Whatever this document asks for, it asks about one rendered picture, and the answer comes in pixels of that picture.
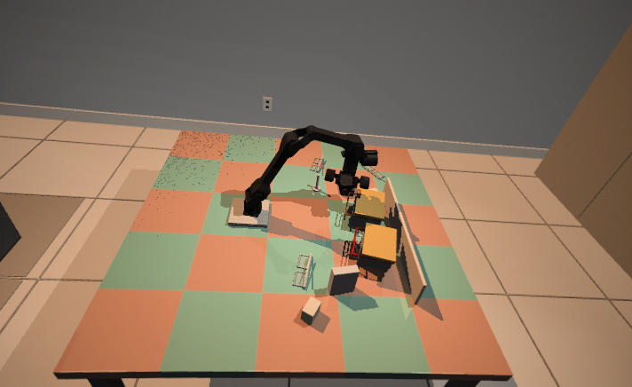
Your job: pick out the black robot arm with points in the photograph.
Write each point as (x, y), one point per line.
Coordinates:
(354, 153)

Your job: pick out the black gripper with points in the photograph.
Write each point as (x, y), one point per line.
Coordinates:
(363, 181)

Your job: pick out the grey flat rectangular panel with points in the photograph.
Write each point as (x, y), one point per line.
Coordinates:
(415, 279)

